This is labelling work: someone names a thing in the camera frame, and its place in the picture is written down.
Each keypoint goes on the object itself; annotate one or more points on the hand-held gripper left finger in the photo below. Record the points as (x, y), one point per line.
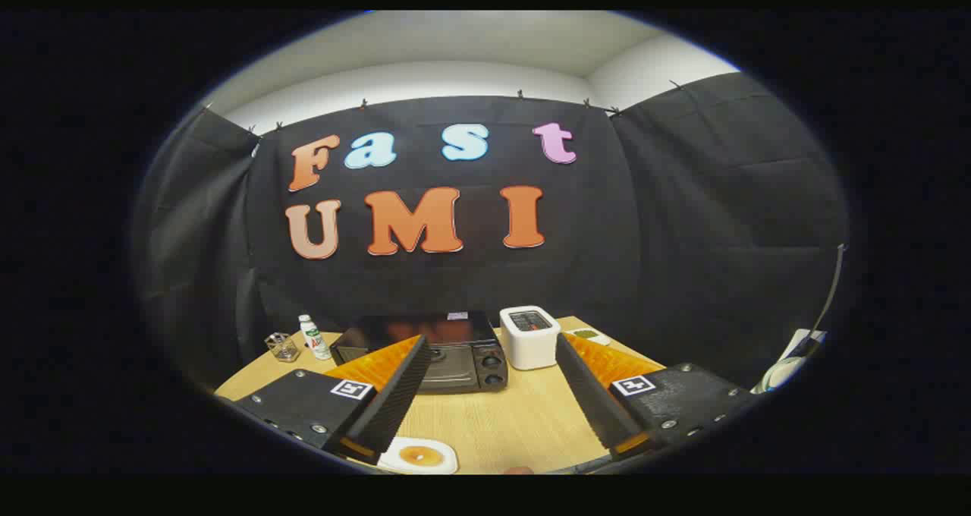
(394, 402)

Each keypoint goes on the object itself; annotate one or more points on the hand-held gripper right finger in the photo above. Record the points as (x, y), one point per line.
(588, 394)

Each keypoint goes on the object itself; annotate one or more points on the sugared donut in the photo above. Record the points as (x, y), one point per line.
(419, 455)

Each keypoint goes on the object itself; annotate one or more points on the black toaster oven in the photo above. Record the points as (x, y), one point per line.
(455, 332)

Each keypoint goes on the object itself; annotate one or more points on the white pop-up toaster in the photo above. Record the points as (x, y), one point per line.
(531, 345)

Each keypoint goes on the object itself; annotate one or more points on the white square plate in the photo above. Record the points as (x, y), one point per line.
(391, 459)

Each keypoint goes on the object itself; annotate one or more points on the small white snack dish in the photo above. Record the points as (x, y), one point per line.
(592, 337)

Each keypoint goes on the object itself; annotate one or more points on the white bottle green label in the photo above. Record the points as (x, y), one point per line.
(313, 340)

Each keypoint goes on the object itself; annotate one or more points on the white device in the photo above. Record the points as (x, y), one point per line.
(785, 368)

